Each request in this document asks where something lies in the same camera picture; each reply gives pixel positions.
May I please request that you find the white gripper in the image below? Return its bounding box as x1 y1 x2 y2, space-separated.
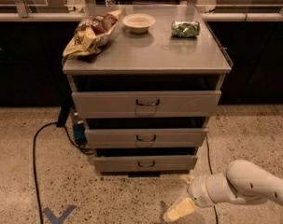
163 175 216 223

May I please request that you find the grey bottom drawer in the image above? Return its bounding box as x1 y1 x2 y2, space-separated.
93 155 197 173

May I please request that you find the grey drawer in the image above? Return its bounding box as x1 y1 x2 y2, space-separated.
93 155 197 173
72 91 221 119
85 128 207 148

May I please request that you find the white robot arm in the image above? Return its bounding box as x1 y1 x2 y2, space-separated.
163 160 283 223

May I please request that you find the grey middle drawer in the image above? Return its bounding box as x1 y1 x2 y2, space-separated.
85 128 207 148

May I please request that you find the grey top drawer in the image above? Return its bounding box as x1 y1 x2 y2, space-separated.
72 91 221 119

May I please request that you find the grey metal drawer cabinet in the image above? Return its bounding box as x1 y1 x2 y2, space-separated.
61 5 233 176

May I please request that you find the blue power box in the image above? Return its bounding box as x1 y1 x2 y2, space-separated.
73 121 87 145

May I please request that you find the blue tape floor mark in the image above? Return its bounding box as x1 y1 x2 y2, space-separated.
42 204 78 224

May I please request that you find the green snack bag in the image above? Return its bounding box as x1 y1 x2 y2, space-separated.
171 21 201 38

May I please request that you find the beige paper bowl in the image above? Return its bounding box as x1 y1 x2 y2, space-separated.
122 13 156 34

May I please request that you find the yellow brown chip bag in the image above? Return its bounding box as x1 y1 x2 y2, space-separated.
63 9 123 56

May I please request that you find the dark counter with grey ledge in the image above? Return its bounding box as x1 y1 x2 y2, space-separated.
0 18 283 106

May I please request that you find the black cable left floor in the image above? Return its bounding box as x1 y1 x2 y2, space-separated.
32 120 95 224

